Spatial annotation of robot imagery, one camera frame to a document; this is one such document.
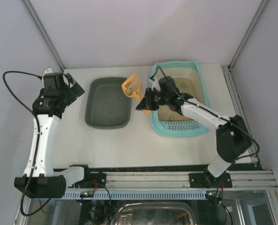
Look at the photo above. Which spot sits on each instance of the light blue slotted cable duct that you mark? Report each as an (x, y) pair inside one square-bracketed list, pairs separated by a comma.
[(135, 195)]

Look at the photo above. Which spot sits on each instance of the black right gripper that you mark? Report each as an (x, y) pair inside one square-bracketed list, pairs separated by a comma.
[(148, 100)]

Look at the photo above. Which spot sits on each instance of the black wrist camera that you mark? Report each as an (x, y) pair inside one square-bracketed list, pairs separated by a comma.
[(167, 85), (53, 81)]

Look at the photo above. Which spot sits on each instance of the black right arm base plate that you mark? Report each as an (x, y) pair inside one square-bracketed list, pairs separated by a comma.
[(205, 180)]

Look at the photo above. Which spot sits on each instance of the aluminium mounting rail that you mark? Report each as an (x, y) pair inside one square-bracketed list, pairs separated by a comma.
[(241, 180)]

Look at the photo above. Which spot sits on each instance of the yellow litter scoop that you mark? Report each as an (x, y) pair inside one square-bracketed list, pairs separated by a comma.
[(134, 83)]

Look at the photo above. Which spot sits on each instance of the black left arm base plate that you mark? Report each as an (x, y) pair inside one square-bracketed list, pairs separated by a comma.
[(93, 177)]

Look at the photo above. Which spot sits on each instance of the teal cat litter box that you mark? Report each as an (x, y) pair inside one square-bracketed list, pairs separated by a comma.
[(188, 78)]

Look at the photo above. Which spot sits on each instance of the right side aluminium rail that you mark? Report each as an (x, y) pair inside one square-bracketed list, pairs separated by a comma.
[(238, 105)]

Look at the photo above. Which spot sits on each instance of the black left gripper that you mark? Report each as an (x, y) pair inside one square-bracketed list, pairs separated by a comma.
[(74, 88)]

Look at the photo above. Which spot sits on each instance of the left aluminium frame post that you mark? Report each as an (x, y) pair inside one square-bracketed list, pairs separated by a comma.
[(43, 33)]

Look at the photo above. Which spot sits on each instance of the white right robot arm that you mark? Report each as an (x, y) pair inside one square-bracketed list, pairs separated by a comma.
[(232, 138)]

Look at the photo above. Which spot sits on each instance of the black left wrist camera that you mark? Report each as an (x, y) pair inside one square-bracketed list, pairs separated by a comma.
[(53, 81)]

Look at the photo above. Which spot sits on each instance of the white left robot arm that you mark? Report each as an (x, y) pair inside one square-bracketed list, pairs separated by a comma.
[(39, 179)]

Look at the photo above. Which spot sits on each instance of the right aluminium frame post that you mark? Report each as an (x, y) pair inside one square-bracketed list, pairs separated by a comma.
[(255, 20)]

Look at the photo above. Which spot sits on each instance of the steel wire basket below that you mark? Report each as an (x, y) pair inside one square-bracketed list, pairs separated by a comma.
[(155, 213)]

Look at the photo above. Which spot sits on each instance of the aluminium frame post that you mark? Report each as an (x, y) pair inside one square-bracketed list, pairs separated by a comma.
[(255, 20), (43, 33)]

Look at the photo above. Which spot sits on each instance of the grey plastic waste tray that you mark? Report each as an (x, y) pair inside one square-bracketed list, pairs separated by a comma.
[(107, 106)]

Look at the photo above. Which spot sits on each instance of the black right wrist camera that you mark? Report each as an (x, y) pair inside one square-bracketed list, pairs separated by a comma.
[(167, 85)]

